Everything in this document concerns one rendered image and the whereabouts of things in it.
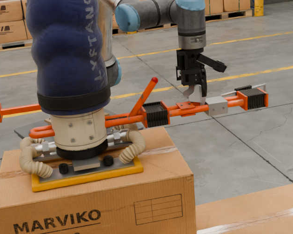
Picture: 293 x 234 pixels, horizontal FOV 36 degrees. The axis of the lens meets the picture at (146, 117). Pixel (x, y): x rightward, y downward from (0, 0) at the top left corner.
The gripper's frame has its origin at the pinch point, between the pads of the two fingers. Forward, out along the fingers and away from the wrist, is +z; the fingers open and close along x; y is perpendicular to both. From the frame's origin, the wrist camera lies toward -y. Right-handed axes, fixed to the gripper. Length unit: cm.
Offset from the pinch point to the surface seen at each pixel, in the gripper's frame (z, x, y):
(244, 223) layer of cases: 53, 1, -16
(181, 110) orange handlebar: -0.8, 5.0, 9.0
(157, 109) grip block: -1.8, 3.2, 16.4
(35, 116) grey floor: 109, -321, 64
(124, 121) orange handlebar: -0.5, 4.7, 28.2
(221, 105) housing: -0.3, 5.7, -5.0
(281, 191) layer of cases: 53, -14, -41
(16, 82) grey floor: 109, -469, 85
